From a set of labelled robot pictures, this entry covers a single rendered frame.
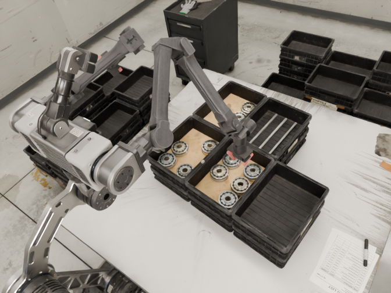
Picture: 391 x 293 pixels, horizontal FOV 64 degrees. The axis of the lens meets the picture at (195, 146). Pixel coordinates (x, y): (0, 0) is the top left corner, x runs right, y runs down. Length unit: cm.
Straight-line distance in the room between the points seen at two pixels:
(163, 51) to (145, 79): 184
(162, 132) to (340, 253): 108
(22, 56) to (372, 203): 385
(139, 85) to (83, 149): 196
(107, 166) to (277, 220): 91
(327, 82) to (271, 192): 144
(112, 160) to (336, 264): 117
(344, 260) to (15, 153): 310
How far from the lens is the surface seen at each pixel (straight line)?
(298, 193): 172
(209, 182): 174
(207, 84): 131
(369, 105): 295
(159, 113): 115
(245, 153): 143
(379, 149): 218
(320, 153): 207
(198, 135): 196
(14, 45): 429
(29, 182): 335
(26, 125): 130
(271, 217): 163
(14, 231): 312
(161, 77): 120
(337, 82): 292
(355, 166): 206
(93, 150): 108
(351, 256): 177
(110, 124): 289
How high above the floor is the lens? 227
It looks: 49 degrees down
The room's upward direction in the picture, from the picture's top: 10 degrees counter-clockwise
